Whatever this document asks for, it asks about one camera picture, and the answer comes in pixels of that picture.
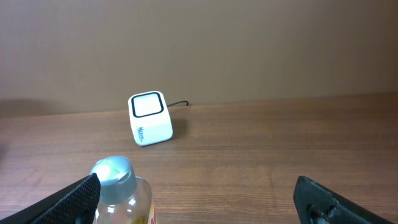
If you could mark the yellow liquid bottle silver cap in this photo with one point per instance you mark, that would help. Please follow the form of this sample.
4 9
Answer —
125 198

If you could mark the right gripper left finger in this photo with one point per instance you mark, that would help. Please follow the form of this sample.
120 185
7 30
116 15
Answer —
74 204

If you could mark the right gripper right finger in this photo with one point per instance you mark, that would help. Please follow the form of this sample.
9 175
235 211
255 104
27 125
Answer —
315 203

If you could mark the white barcode scanner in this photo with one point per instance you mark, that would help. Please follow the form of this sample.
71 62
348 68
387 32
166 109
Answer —
149 118

